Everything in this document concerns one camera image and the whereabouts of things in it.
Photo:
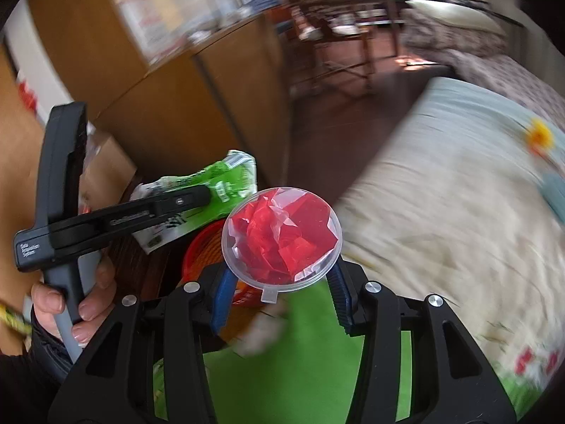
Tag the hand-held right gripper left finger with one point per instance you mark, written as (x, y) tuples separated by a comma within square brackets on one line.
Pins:
[(223, 300)]

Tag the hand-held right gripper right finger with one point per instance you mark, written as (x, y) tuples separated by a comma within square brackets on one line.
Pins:
[(342, 304)]

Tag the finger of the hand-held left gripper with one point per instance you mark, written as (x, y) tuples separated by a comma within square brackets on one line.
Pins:
[(176, 201)]

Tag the red plastic mesh basket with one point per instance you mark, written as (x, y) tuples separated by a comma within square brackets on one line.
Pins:
[(203, 247)]

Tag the green plastic packet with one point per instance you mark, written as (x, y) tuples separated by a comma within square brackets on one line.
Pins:
[(229, 176)]

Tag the clear cup with red contents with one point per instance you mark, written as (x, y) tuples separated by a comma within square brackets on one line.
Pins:
[(282, 238)]

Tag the person's left forearm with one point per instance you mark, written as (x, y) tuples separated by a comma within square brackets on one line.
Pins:
[(31, 375)]

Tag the person's left hand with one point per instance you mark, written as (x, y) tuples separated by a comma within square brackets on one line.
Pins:
[(48, 302)]

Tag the cardboard box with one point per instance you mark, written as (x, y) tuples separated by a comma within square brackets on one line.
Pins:
[(108, 163)]

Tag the light wooden cabinet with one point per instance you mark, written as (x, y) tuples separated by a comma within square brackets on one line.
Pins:
[(212, 97)]

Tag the carved wooden chair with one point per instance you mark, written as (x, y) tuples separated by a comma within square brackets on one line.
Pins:
[(326, 39)]

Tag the folded floral quilt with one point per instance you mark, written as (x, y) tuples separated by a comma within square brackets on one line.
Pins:
[(441, 39)]

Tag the floral bed sheet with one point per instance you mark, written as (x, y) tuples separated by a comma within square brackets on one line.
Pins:
[(516, 75)]

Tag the white pillow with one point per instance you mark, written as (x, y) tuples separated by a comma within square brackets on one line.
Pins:
[(454, 15)]

